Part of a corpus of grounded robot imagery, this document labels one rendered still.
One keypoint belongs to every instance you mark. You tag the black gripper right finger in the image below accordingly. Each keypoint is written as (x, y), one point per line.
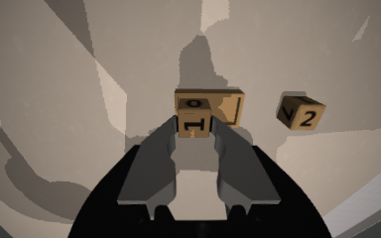
(247, 176)

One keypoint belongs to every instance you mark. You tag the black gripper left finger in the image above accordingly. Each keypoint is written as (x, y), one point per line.
(129, 193)

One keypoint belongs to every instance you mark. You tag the tan rectangular tray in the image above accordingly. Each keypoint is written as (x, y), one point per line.
(225, 104)

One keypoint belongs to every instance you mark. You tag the tan wooden cube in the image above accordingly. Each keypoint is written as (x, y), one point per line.
(194, 118)
(300, 112)

